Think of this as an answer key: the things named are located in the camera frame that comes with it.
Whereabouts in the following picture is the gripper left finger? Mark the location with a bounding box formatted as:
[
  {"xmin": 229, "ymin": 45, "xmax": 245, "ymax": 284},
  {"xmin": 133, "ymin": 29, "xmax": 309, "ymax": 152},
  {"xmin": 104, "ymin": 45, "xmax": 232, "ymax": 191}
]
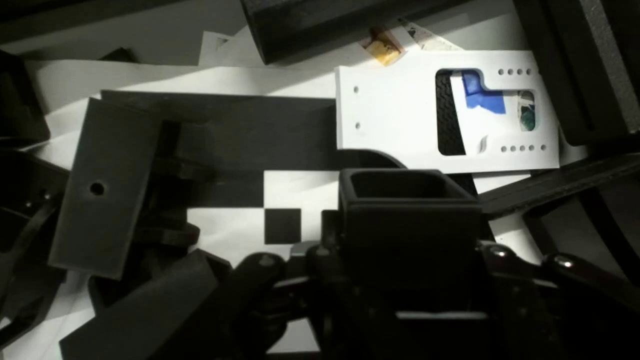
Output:
[{"xmin": 200, "ymin": 210, "xmax": 351, "ymax": 360}]

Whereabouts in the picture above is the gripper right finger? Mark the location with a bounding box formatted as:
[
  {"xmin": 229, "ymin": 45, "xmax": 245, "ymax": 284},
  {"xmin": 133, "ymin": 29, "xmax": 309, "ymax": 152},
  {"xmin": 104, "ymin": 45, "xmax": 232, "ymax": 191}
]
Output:
[{"xmin": 477, "ymin": 240, "xmax": 640, "ymax": 360}]

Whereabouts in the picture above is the black square tube part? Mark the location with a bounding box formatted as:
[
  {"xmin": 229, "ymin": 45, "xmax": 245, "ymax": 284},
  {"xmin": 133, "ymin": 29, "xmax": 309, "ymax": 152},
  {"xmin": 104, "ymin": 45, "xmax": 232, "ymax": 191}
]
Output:
[{"xmin": 339, "ymin": 168, "xmax": 484, "ymax": 321}]

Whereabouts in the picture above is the black and white checker sheet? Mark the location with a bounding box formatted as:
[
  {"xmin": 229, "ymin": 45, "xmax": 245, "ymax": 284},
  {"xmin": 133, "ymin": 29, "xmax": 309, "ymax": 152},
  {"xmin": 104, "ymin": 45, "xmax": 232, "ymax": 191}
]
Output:
[{"xmin": 0, "ymin": 30, "xmax": 591, "ymax": 360}]

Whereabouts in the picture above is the black slim bar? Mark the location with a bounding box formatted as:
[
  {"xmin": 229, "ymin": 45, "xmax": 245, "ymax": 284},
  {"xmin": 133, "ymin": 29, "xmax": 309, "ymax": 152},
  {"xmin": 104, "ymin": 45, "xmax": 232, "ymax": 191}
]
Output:
[{"xmin": 477, "ymin": 152, "xmax": 640, "ymax": 219}]

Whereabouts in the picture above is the grey wedge block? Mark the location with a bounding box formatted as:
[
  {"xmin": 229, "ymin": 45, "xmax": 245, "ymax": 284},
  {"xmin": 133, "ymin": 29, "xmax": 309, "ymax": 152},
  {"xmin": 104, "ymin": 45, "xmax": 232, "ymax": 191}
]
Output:
[{"xmin": 59, "ymin": 249, "xmax": 233, "ymax": 360}]

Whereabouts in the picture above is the long black flat plate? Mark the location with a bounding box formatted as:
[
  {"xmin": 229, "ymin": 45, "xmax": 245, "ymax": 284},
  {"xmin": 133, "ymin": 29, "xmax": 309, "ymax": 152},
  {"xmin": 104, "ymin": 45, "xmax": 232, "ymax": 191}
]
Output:
[{"xmin": 100, "ymin": 90, "xmax": 407, "ymax": 172}]

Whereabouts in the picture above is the grey flat plate with hole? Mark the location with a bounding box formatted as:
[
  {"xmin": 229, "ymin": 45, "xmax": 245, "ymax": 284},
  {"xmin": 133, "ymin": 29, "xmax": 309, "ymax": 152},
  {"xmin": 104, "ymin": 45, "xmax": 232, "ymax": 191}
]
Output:
[{"xmin": 47, "ymin": 97, "xmax": 164, "ymax": 280}]

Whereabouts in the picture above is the white plate with holes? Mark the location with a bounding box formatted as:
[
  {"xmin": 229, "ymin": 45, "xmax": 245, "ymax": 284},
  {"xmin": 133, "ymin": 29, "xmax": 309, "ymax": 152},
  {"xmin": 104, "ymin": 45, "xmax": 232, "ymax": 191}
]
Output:
[{"xmin": 334, "ymin": 49, "xmax": 561, "ymax": 175}]

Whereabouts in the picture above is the blue tape piece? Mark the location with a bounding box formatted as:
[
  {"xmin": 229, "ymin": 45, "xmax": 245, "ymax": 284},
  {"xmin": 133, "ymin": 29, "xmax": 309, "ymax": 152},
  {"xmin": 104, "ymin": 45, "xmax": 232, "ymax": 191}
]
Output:
[{"xmin": 461, "ymin": 71, "xmax": 507, "ymax": 115}]

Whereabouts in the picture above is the black ribbed strip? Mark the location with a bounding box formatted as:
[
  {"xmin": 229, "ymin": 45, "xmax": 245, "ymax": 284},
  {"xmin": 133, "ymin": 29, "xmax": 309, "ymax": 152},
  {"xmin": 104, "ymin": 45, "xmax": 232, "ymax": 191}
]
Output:
[{"xmin": 435, "ymin": 70, "xmax": 467, "ymax": 156}]

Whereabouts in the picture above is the large black textured block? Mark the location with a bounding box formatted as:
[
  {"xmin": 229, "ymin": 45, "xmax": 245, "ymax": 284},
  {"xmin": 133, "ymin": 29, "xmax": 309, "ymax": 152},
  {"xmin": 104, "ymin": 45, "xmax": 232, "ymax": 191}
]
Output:
[{"xmin": 514, "ymin": 0, "xmax": 640, "ymax": 147}]

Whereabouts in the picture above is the black thick bar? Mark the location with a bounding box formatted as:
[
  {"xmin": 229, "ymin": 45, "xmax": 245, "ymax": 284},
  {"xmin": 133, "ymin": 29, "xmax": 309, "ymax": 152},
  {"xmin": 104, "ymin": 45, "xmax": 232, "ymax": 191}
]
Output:
[{"xmin": 240, "ymin": 0, "xmax": 473, "ymax": 66}]

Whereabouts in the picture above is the yellow tape piece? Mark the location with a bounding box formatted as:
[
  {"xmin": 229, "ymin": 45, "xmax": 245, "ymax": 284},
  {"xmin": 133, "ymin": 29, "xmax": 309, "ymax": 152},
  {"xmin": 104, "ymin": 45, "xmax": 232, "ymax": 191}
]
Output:
[{"xmin": 359, "ymin": 27, "xmax": 407, "ymax": 67}]

